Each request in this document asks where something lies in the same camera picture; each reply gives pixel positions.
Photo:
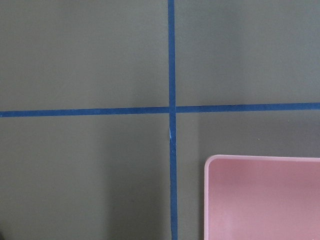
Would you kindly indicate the pink plastic bin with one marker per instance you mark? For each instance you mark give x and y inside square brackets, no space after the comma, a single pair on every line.
[261,198]

